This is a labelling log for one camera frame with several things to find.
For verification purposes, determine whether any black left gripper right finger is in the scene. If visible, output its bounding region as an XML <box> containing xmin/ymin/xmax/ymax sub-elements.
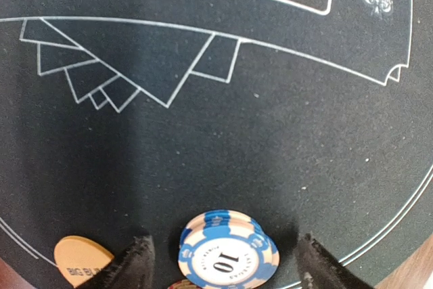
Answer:
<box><xmin>295</xmin><ymin>234</ymin><xmax>373</xmax><ymax>289</ymax></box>

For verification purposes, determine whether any blue white poker chip stack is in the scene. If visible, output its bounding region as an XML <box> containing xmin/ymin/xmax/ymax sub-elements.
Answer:
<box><xmin>178</xmin><ymin>209</ymin><xmax>280</xmax><ymax>288</ymax></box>

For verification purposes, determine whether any round black poker mat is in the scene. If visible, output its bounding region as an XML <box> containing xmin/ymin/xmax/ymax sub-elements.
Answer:
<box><xmin>1</xmin><ymin>0</ymin><xmax>432</xmax><ymax>288</ymax></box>

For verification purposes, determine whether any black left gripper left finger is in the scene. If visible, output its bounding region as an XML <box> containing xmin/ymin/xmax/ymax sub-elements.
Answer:
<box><xmin>79</xmin><ymin>234</ymin><xmax>156</xmax><ymax>289</ymax></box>

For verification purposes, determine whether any orange big blind button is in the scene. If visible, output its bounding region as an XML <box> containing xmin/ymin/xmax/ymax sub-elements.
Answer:
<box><xmin>53</xmin><ymin>236</ymin><xmax>114</xmax><ymax>288</ymax></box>

